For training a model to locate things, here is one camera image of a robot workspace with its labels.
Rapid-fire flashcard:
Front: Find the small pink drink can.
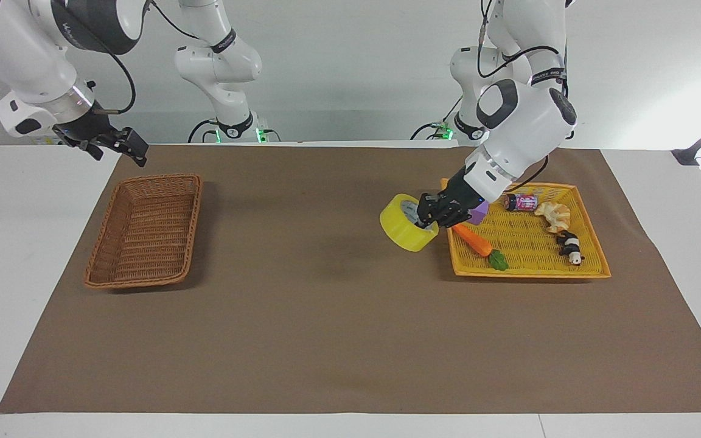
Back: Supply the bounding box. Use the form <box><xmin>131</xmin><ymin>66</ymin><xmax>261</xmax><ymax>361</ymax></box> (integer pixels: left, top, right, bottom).
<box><xmin>504</xmin><ymin>193</ymin><xmax>539</xmax><ymax>213</ymax></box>

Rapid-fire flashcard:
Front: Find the orange toy carrot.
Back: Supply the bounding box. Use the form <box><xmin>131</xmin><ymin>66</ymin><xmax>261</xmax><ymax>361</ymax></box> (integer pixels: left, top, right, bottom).
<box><xmin>452</xmin><ymin>223</ymin><xmax>510</xmax><ymax>271</ymax></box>

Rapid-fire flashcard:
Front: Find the toy croissant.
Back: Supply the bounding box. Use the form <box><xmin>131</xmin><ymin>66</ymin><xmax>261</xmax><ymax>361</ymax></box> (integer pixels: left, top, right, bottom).
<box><xmin>534</xmin><ymin>201</ymin><xmax>572</xmax><ymax>235</ymax></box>

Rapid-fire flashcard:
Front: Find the black cable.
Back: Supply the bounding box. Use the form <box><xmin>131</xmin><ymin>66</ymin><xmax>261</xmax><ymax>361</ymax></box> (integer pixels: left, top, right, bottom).
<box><xmin>410</xmin><ymin>96</ymin><xmax>464</xmax><ymax>141</ymax></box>
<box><xmin>88</xmin><ymin>35</ymin><xmax>138</xmax><ymax>117</ymax></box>
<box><xmin>187</xmin><ymin>118</ymin><xmax>220</xmax><ymax>144</ymax></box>
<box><xmin>507</xmin><ymin>155</ymin><xmax>550</xmax><ymax>194</ymax></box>
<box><xmin>146</xmin><ymin>0</ymin><xmax>200</xmax><ymax>41</ymax></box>
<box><xmin>476</xmin><ymin>0</ymin><xmax>570</xmax><ymax>98</ymax></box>

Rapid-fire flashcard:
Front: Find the brown wicker basket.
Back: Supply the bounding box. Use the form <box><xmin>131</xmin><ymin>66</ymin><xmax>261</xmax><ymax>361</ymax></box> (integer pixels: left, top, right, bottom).
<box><xmin>83</xmin><ymin>174</ymin><xmax>204</xmax><ymax>290</ymax></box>

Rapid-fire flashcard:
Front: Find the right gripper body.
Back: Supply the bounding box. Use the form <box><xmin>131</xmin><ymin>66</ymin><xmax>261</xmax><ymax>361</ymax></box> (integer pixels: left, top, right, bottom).
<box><xmin>57</xmin><ymin>105</ymin><xmax>114</xmax><ymax>147</ymax></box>

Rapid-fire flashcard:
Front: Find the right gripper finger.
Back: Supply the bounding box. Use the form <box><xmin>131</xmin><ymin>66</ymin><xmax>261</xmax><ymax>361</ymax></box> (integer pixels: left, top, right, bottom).
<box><xmin>54</xmin><ymin>125</ymin><xmax>106</xmax><ymax>162</ymax></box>
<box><xmin>96</xmin><ymin>127</ymin><xmax>149</xmax><ymax>167</ymax></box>

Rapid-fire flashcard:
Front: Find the small panda toy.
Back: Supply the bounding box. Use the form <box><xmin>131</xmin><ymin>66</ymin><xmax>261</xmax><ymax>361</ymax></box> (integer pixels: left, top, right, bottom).
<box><xmin>556</xmin><ymin>231</ymin><xmax>585</xmax><ymax>266</ymax></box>

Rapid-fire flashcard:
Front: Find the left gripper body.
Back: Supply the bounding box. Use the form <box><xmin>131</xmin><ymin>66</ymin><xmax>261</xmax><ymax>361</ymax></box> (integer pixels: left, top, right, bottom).
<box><xmin>439</xmin><ymin>165</ymin><xmax>486</xmax><ymax>214</ymax></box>

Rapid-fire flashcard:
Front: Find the yellow plastic basket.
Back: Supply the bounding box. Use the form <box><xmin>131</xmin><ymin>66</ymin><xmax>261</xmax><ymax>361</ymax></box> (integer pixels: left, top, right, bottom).
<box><xmin>440</xmin><ymin>178</ymin><xmax>612</xmax><ymax>280</ymax></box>

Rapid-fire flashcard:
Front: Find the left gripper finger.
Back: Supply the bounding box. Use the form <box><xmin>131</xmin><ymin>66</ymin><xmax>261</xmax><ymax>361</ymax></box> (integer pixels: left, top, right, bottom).
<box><xmin>436</xmin><ymin>206</ymin><xmax>473</xmax><ymax>230</ymax></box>
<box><xmin>416</xmin><ymin>192</ymin><xmax>446</xmax><ymax>230</ymax></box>

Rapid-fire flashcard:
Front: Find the yellow tape roll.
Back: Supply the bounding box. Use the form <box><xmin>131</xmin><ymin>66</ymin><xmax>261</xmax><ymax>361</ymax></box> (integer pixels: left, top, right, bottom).
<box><xmin>380</xmin><ymin>193</ymin><xmax>440</xmax><ymax>253</ymax></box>

